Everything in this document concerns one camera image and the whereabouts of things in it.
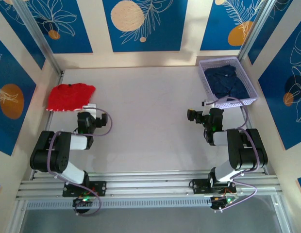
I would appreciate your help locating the navy blue printed t-shirt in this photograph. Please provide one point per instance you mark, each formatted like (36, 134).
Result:
(223, 82)

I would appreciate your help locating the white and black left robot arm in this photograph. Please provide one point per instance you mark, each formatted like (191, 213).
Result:
(77, 142)

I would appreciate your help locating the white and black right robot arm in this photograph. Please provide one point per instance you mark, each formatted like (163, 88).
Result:
(221, 138)

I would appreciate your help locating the folded red t-shirt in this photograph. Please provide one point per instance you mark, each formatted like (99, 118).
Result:
(68, 97)

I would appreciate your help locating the lavender plastic mesh basket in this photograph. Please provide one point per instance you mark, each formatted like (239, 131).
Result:
(202, 69)

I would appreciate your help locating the grey metal sheet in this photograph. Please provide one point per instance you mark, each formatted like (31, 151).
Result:
(150, 221)

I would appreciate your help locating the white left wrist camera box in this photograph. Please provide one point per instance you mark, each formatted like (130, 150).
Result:
(91, 109)

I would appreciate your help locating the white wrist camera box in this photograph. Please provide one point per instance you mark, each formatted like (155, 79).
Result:
(210, 102)
(91, 109)

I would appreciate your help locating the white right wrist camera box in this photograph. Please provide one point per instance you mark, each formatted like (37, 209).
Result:
(210, 102)

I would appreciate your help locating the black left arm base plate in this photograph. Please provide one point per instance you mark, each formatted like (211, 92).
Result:
(102, 188)

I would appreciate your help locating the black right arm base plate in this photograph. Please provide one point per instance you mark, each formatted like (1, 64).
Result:
(199, 187)

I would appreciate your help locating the blue floral wall panel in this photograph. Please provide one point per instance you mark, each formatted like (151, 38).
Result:
(31, 53)
(9, 60)
(262, 48)
(75, 36)
(213, 29)
(281, 116)
(165, 36)

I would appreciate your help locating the aluminium corner post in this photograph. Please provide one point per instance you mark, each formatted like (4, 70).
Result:
(37, 31)
(257, 29)

